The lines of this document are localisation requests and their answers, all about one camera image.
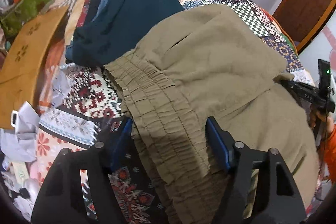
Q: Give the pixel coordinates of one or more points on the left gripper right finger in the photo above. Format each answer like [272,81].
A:
[260,189]

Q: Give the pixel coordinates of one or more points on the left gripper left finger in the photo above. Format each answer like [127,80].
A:
[61,199]

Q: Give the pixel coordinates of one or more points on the khaki olive pants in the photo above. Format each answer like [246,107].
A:
[199,63]

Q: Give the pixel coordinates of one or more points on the orange right sleeve forearm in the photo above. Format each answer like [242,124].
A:
[329,152]

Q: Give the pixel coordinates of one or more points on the right hand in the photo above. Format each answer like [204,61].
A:
[327,122]

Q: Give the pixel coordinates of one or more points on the white crumpled paper pile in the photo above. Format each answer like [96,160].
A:
[18,168]

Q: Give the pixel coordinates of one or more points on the brown wooden door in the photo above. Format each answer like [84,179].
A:
[303,19]

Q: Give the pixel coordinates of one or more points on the patchwork patterned bedspread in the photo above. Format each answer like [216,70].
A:
[87,104]

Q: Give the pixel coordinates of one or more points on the wooden carved headboard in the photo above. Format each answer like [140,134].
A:
[22,71]

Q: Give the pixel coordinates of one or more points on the blue denim garment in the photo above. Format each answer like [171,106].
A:
[101,7]

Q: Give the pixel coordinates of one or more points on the dark navy folded garment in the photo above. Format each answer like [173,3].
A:
[117,29]

